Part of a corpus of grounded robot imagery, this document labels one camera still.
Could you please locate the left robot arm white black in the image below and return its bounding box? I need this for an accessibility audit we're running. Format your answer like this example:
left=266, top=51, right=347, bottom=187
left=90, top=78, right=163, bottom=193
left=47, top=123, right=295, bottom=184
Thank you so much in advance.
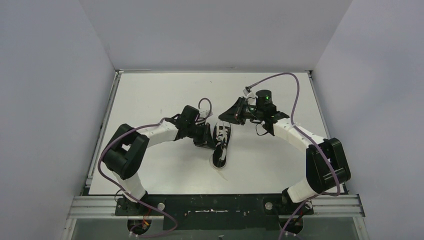
left=97, top=105, right=216, bottom=214

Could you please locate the white shoelace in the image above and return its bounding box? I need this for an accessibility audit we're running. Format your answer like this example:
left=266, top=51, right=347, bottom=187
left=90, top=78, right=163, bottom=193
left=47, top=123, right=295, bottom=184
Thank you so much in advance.
left=209, top=122, right=233, bottom=181

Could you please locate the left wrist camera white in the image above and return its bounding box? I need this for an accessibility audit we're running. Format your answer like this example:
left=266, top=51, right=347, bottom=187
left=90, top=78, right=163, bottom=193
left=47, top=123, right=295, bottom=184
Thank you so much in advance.
left=199, top=109, right=213, bottom=120

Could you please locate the black white canvas sneaker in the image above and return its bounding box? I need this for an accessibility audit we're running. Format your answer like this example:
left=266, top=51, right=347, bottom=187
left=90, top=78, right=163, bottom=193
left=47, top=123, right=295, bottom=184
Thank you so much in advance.
left=210, top=120, right=233, bottom=170

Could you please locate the aluminium frame rail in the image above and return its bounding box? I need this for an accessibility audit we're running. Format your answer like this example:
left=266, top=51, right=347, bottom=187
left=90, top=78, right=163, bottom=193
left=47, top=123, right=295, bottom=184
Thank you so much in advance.
left=67, top=194, right=365, bottom=219

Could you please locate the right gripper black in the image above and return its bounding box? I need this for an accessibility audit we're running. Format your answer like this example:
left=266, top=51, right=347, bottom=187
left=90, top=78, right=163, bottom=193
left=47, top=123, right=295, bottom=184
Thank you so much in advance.
left=219, top=97, right=264, bottom=127

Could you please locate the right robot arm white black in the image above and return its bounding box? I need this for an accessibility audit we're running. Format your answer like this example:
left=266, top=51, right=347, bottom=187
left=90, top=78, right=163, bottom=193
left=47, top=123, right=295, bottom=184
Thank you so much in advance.
left=218, top=89, right=352, bottom=214

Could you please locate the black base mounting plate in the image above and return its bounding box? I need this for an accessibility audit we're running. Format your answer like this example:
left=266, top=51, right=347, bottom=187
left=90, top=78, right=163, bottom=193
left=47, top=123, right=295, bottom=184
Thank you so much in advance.
left=114, top=193, right=314, bottom=232

